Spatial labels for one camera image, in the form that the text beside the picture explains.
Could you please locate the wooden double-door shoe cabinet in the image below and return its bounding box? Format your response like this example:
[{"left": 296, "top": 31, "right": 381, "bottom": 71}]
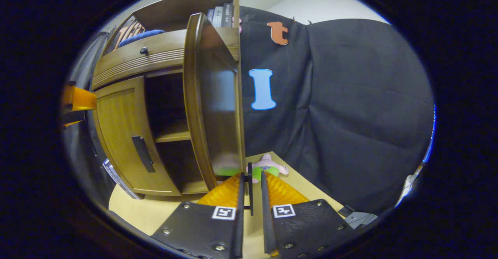
[{"left": 91, "top": 0, "right": 246, "bottom": 201}]

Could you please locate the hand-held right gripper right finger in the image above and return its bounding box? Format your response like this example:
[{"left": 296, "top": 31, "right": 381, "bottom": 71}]
[{"left": 260, "top": 171, "right": 355, "bottom": 259}]

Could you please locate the grey flat object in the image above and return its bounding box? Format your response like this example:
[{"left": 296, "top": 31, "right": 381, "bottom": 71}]
[{"left": 344, "top": 211, "right": 379, "bottom": 229}]

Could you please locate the wooden inner shelf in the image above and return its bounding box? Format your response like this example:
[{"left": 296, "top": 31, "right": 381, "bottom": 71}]
[{"left": 155, "top": 120, "right": 192, "bottom": 144}]

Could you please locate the wooden drawer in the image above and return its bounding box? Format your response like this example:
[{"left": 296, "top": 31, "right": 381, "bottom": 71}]
[{"left": 91, "top": 28, "right": 240, "bottom": 90}]

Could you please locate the blue towel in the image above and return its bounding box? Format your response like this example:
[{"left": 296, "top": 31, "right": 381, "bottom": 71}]
[{"left": 118, "top": 29, "right": 165, "bottom": 48}]

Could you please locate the black book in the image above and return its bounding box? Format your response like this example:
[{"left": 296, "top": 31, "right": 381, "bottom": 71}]
[{"left": 223, "top": 2, "right": 234, "bottom": 28}]

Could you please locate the black door handle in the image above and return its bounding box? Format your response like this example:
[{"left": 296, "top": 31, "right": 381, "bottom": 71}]
[
  {"left": 243, "top": 163, "right": 254, "bottom": 216},
  {"left": 132, "top": 135, "right": 156, "bottom": 173}
]

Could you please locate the pink green plush toy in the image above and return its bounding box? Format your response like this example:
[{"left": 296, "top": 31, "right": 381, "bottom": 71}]
[{"left": 246, "top": 153, "right": 289, "bottom": 184}]

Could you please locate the black backdrop cloth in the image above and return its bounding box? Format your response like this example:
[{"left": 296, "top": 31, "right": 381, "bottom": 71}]
[{"left": 62, "top": 5, "right": 435, "bottom": 215}]

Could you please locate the wooden cabinet door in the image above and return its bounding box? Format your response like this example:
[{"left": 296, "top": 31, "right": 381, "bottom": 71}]
[
  {"left": 93, "top": 75, "right": 181, "bottom": 196},
  {"left": 183, "top": 13, "right": 246, "bottom": 191}
]

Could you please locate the dark blue book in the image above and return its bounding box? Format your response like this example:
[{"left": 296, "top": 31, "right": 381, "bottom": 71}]
[{"left": 102, "top": 159, "right": 141, "bottom": 200}]

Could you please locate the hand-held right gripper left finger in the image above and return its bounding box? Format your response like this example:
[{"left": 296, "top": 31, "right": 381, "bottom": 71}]
[{"left": 151, "top": 172, "right": 245, "bottom": 259}]

